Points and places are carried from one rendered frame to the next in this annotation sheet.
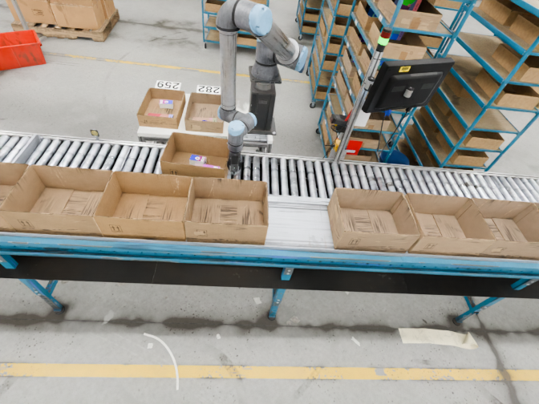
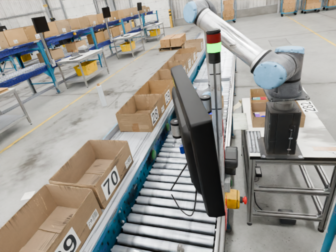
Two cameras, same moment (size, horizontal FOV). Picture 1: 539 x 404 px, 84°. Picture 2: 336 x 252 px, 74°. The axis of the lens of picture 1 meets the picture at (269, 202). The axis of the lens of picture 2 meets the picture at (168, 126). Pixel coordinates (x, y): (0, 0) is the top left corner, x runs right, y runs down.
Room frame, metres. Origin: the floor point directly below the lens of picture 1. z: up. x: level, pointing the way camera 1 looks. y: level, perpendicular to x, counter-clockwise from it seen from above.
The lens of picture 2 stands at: (1.99, -1.25, 1.77)
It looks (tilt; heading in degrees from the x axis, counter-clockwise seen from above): 29 degrees down; 119
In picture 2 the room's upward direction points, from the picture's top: 10 degrees counter-clockwise
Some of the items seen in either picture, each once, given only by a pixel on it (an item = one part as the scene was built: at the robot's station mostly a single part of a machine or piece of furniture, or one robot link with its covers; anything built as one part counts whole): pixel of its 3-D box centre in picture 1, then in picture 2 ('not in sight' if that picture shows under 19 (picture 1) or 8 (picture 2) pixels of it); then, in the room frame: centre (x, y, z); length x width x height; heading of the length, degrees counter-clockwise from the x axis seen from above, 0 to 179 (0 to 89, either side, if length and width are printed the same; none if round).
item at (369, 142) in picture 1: (358, 129); not in sight; (2.47, -0.70, 0.59); 0.40 x 0.30 x 0.10; 7
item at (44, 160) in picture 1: (40, 165); (210, 85); (1.20, 1.46, 0.72); 0.52 x 0.05 x 0.05; 9
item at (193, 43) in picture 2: not in sight; (194, 45); (0.51, 2.90, 0.96); 0.39 x 0.29 x 0.17; 99
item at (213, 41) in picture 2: (384, 37); (213, 42); (1.77, -0.44, 1.62); 0.05 x 0.05 x 0.06
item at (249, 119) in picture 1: (245, 123); (203, 96); (1.50, 0.23, 1.12); 0.12 x 0.12 x 0.09; 68
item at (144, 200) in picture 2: (339, 187); (175, 204); (1.50, -0.46, 0.72); 0.52 x 0.05 x 0.05; 9
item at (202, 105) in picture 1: (206, 112); (275, 114); (1.99, 0.62, 0.80); 0.38 x 0.28 x 0.10; 10
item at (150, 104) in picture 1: (163, 107); (271, 98); (1.94, 0.95, 0.80); 0.38 x 0.28 x 0.10; 9
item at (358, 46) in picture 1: (370, 42); not in sight; (2.94, -0.63, 1.19); 0.40 x 0.30 x 0.10; 8
